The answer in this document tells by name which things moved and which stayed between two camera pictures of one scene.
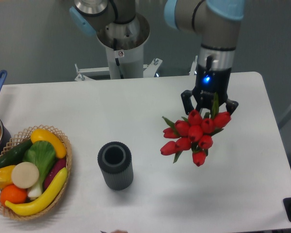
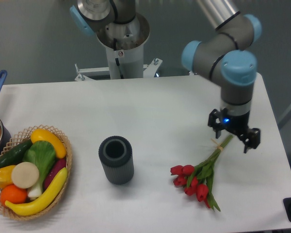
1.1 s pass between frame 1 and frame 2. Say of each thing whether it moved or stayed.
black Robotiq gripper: moved
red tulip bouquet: moved
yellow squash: stayed
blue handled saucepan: stayed
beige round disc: stayed
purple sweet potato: stayed
